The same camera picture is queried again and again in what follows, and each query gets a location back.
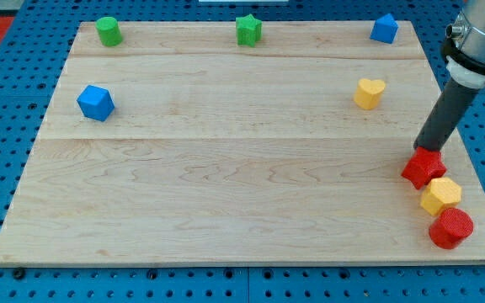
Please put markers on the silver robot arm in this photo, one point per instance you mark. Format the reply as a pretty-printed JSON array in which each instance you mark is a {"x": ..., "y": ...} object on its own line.
[{"x": 464, "y": 46}]

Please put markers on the yellow heart block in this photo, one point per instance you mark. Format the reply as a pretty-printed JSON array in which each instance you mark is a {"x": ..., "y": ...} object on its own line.
[{"x": 368, "y": 93}]

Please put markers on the wooden board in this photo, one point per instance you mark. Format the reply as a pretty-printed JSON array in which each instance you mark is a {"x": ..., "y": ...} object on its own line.
[{"x": 220, "y": 155}]

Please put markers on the green star block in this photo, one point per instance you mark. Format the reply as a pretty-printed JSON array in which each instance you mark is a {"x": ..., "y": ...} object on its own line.
[{"x": 248, "y": 30}]

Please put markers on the blue cube block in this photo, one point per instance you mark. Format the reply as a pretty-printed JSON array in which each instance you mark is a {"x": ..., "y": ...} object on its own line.
[{"x": 95, "y": 103}]

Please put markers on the green cylinder block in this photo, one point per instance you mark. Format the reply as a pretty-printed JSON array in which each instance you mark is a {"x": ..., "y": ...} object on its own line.
[{"x": 108, "y": 30}]

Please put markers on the red star block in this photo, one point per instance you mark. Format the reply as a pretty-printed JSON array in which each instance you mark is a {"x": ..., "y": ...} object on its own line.
[{"x": 423, "y": 166}]

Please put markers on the blue pentagon block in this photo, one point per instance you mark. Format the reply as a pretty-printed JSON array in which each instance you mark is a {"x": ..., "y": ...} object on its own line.
[{"x": 385, "y": 29}]

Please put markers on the yellow hexagon block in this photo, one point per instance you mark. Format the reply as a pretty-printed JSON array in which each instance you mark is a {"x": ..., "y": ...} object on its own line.
[{"x": 440, "y": 194}]

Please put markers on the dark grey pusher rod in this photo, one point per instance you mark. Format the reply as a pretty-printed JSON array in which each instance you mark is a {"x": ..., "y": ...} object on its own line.
[{"x": 447, "y": 112}]

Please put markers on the red cylinder block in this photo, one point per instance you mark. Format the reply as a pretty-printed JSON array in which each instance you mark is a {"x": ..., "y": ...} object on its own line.
[{"x": 451, "y": 228}]

